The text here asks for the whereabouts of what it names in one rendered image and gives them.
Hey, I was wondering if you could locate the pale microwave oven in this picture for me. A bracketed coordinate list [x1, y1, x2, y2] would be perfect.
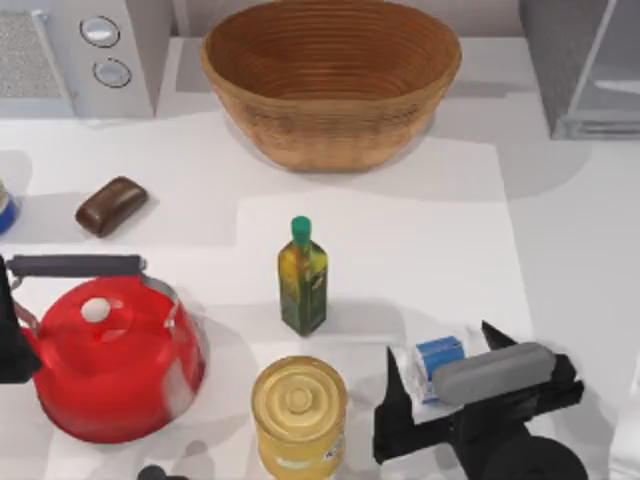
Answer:
[0, 0, 160, 120]

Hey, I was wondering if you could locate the brown wicker basket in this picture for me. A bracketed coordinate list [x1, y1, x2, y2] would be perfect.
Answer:
[200, 0, 463, 174]

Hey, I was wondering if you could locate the green bottle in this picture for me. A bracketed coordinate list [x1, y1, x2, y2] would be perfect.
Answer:
[278, 215, 330, 337]

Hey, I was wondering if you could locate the round grey microwave knob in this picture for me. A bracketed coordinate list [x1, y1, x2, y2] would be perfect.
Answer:
[79, 15, 122, 49]
[92, 56, 133, 89]

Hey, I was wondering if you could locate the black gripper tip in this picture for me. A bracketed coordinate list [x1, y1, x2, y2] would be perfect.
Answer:
[0, 253, 42, 386]

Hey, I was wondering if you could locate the brown bread loaf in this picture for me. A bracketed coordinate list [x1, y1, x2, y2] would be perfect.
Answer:
[74, 175, 150, 239]

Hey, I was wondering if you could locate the blue can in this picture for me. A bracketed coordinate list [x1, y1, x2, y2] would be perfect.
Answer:
[0, 180, 18, 235]

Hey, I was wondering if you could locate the blue and white carton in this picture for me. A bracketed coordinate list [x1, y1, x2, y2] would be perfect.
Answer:
[411, 335, 470, 404]

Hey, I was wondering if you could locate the red kettle with black handle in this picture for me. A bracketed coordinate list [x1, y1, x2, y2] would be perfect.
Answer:
[6, 253, 207, 444]

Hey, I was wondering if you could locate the yellow can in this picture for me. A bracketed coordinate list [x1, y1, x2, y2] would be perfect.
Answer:
[250, 355, 349, 480]

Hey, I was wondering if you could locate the pale grey rounded box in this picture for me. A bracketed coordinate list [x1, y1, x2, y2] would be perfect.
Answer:
[431, 341, 557, 404]

